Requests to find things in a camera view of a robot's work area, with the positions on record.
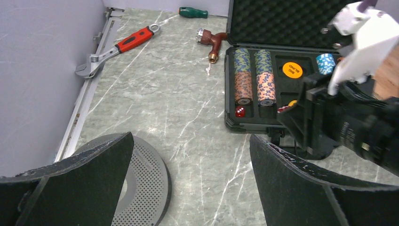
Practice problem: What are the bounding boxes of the red handled adjustable wrench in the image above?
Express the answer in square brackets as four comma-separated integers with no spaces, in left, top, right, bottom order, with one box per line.
[75,24,160,79]

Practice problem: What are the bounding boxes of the orange chips left slot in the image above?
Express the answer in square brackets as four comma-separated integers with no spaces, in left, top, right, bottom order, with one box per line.
[234,72,253,105]

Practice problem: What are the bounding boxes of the yellow small blind button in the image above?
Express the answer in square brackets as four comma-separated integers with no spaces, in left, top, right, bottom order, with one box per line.
[282,62,303,79]

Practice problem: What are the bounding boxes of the yellow big blind button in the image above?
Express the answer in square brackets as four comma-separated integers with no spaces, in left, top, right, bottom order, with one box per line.
[288,100,297,107]

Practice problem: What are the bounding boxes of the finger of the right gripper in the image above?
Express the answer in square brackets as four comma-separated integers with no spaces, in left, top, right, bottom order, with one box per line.
[277,85,339,160]

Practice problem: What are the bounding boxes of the wooden board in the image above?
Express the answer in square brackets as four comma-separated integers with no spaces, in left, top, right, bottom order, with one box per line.
[374,45,399,99]

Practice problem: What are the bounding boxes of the copper pipe fitting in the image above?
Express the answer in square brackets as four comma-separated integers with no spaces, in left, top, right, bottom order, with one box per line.
[196,28,227,64]

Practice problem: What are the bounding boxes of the light blue chips in case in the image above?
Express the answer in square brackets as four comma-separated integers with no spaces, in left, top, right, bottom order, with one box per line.
[316,53,336,75]

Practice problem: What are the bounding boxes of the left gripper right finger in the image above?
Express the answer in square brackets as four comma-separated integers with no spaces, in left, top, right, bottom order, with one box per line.
[250,134,399,226]

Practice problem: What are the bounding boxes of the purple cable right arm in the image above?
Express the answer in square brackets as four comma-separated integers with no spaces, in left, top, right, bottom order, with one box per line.
[357,0,378,10]

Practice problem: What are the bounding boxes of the blue yellow chips in case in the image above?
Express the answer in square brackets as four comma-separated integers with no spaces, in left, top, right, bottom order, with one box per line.
[233,48,251,74]

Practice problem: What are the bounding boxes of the black poker set case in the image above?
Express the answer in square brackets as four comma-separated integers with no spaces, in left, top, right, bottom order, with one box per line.
[224,0,349,145]

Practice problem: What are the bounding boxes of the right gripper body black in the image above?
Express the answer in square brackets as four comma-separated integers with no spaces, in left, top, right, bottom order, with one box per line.
[301,74,387,156]

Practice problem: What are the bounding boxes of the blue yellow chip stack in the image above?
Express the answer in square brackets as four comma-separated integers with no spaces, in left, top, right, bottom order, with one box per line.
[254,49,272,74]

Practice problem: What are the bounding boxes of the aluminium rail left edge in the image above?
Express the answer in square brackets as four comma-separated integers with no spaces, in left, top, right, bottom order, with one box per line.
[54,8,124,162]

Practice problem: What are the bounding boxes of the orange chip stack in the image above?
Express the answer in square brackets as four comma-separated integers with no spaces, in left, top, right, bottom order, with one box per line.
[256,72,277,106]

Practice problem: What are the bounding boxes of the green handled screwdriver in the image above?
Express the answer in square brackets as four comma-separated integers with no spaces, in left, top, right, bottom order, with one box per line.
[178,7,208,18]

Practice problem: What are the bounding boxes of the grey perforated metal disc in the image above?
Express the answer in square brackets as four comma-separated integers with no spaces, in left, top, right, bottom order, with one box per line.
[73,136,172,226]

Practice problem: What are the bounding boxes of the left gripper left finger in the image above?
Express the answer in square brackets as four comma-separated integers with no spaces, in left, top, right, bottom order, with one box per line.
[0,132,134,226]

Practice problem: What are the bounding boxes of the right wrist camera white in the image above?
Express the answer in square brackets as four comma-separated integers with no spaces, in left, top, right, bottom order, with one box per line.
[327,0,399,96]

